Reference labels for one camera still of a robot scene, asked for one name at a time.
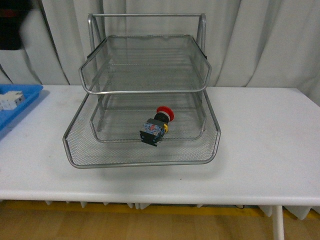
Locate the red emergency stop button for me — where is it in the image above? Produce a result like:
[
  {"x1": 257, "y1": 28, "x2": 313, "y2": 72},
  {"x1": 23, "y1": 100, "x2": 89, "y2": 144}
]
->
[{"x1": 139, "y1": 106, "x2": 175, "y2": 147}]

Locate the silver mesh tray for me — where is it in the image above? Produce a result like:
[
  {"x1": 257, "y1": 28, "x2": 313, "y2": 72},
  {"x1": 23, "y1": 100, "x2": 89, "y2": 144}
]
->
[
  {"x1": 79, "y1": 35, "x2": 212, "y2": 95},
  {"x1": 89, "y1": 107, "x2": 207, "y2": 143},
  {"x1": 62, "y1": 91, "x2": 221, "y2": 169}
]

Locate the silver mesh bottom tray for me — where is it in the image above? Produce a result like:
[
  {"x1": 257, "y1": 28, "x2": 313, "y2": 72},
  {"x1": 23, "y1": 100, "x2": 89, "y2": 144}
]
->
[{"x1": 89, "y1": 107, "x2": 207, "y2": 143}]

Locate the silver mesh top tray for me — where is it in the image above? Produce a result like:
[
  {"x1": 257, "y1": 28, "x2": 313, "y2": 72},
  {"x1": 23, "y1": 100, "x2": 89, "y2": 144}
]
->
[{"x1": 79, "y1": 35, "x2": 212, "y2": 95}]

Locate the white curtain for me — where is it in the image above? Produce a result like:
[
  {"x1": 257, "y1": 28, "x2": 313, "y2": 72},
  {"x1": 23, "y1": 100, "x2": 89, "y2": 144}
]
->
[{"x1": 0, "y1": 0, "x2": 320, "y2": 104}]

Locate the blue plastic tray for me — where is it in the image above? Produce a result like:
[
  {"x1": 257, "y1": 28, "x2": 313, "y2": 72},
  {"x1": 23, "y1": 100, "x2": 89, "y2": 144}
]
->
[{"x1": 0, "y1": 84, "x2": 43, "y2": 140}]

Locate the white table leg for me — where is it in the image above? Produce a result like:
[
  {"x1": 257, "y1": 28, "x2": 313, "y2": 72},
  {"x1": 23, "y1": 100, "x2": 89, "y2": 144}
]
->
[{"x1": 271, "y1": 205, "x2": 285, "y2": 240}]

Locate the white circuit breaker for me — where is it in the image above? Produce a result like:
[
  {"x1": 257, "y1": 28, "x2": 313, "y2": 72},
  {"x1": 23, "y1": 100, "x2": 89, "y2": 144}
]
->
[{"x1": 0, "y1": 91, "x2": 26, "y2": 111}]

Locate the silver mesh rack frame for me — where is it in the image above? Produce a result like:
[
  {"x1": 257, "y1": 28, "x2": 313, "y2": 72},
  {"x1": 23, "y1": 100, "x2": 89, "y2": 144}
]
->
[{"x1": 87, "y1": 13, "x2": 207, "y2": 133}]

